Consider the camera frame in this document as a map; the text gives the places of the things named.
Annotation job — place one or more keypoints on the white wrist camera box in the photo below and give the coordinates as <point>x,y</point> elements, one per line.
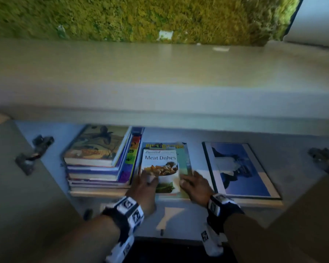
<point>212,241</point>
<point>120,250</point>

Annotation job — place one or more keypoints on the small white paper scrap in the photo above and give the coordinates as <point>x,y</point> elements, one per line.
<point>221,48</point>

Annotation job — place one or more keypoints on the large blue photo folder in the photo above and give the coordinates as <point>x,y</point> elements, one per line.
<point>244,172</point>

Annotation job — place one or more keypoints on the white cabinet door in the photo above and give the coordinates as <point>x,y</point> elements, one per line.
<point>22,202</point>
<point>312,224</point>

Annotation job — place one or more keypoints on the person's left forearm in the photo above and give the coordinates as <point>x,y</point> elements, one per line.
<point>82,241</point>

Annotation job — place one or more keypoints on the person's left hand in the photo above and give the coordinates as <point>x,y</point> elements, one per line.
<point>144,194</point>

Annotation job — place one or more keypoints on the green moss wall panel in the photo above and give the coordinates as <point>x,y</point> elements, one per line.
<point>126,16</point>

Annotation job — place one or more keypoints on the black marker wristband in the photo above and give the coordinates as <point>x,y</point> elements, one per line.
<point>126,213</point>
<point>224,210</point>

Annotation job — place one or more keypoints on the small white wall label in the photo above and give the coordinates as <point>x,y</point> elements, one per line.
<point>165,35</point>

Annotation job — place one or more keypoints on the blue book large white lettering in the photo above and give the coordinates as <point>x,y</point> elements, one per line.
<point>93,176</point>

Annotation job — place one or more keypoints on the person's right hand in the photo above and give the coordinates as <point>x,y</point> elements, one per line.
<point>198,188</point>

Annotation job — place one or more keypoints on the Meat Dishes cookbook pile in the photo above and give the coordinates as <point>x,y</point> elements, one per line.
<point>164,145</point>

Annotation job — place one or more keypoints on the colourful striped book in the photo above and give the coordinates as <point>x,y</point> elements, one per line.
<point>131,156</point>

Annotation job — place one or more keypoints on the person's right forearm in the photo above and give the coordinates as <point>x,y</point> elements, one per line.
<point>260,241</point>

